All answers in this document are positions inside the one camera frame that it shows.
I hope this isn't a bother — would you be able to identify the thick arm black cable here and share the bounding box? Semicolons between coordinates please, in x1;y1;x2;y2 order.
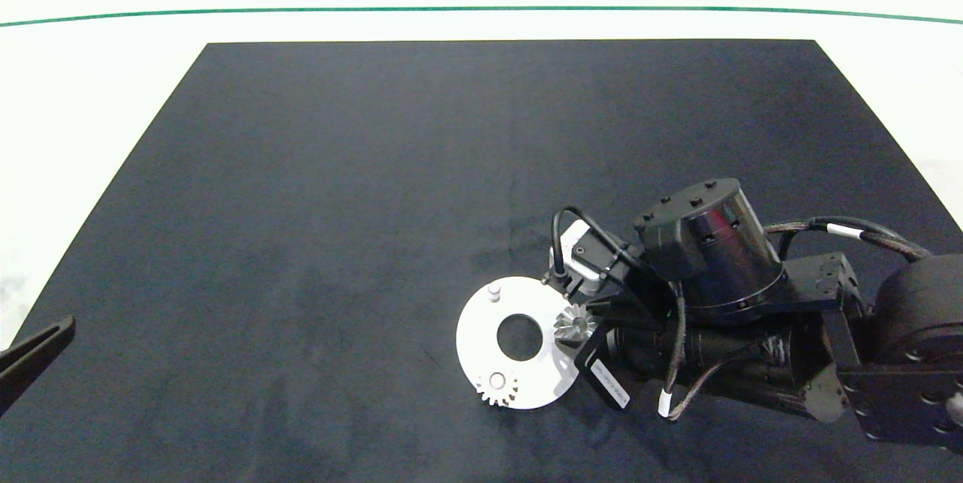
764;215;935;263

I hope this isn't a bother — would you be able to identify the dark rectangular mat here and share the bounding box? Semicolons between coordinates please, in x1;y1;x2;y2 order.
0;39;963;483

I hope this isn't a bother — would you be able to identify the thin arm braided cable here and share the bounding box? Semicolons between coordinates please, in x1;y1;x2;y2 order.
658;280;762;422

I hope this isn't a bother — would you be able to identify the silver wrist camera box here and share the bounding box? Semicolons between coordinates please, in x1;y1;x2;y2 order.
549;220;627;296

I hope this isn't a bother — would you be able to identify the round white plate with pins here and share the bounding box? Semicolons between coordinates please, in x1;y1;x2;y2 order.
455;276;585;410

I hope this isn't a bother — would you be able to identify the camera black cable loop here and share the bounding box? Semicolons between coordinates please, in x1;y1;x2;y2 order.
551;205;655;282

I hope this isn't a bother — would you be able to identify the small steel gear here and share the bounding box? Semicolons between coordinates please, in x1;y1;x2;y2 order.
475;370;520;409
554;303;600;345

